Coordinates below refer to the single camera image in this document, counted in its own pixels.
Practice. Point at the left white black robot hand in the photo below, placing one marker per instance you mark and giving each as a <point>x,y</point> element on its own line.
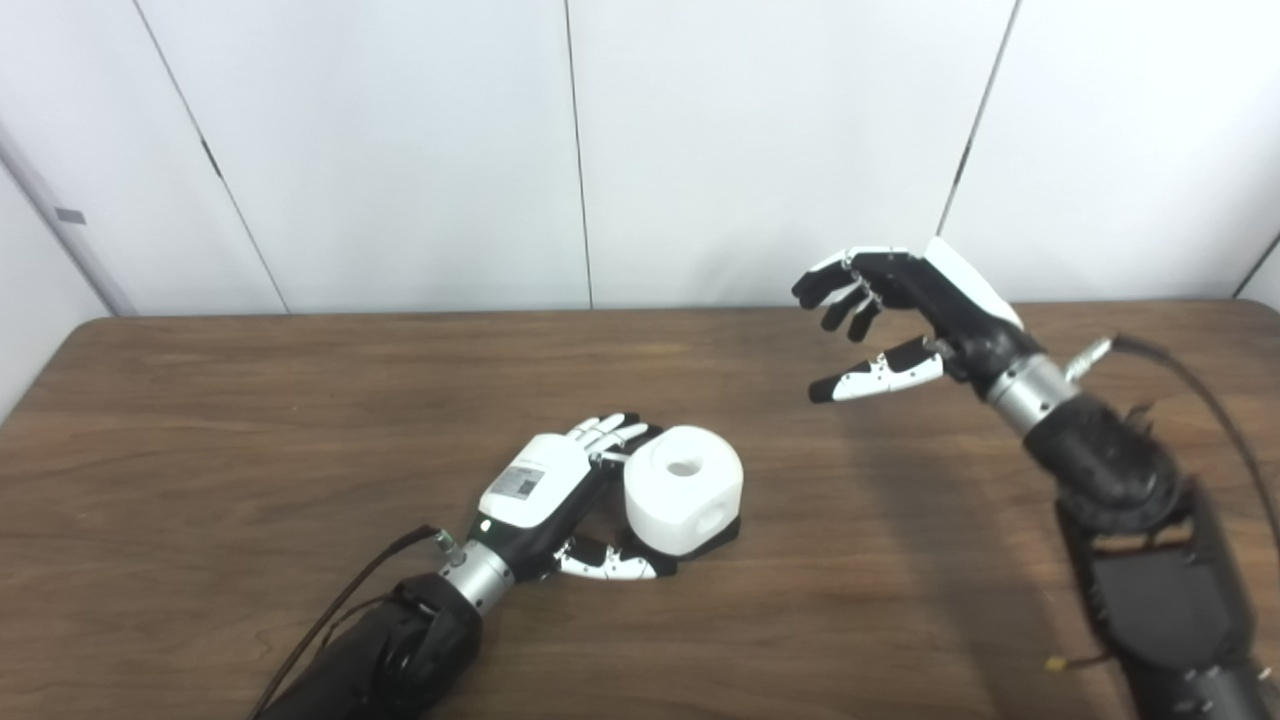
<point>530,480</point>

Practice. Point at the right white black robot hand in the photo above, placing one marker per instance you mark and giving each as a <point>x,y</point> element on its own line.
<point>960,310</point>

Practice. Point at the round white plastic piece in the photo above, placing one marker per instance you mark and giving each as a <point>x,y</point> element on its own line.
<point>660,510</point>

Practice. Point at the black plastic holder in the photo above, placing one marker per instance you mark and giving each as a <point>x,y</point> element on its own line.
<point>722,535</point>

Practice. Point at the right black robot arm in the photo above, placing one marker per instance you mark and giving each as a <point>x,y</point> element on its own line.
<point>1150,590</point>

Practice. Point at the small gray wall tag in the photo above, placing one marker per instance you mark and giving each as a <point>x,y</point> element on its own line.
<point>70,216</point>

